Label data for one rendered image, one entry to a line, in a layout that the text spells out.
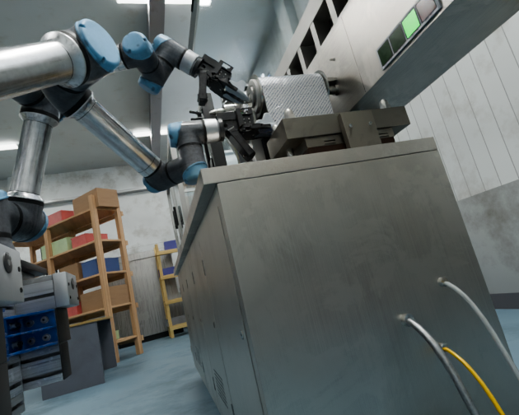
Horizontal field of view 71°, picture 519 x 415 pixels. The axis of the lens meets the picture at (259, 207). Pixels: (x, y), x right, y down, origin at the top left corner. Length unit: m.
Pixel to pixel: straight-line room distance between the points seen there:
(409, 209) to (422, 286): 0.19
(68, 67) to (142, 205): 9.50
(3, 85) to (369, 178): 0.79
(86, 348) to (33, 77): 3.97
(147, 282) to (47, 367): 7.60
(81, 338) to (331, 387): 3.93
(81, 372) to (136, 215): 6.23
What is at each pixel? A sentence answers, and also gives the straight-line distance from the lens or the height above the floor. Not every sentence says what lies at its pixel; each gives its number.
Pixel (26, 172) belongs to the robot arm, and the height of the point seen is 1.12.
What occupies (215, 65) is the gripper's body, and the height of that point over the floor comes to 1.36.
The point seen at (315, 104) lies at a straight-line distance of 1.33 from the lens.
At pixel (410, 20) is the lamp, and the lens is 1.16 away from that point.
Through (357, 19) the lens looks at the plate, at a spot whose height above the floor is 1.36.
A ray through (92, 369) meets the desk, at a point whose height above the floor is 0.17.
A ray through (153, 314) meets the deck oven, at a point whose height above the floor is 0.52.
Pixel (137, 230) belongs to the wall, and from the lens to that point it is 10.18.
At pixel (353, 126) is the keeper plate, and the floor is 0.97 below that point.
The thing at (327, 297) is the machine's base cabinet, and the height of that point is 0.56.
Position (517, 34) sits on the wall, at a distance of 3.18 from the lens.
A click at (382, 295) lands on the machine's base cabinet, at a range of 0.93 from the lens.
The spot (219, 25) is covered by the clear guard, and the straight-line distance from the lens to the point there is 2.06.
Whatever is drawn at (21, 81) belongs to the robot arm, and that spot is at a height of 1.07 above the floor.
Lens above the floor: 0.62
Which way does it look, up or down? 12 degrees up
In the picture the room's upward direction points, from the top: 14 degrees counter-clockwise
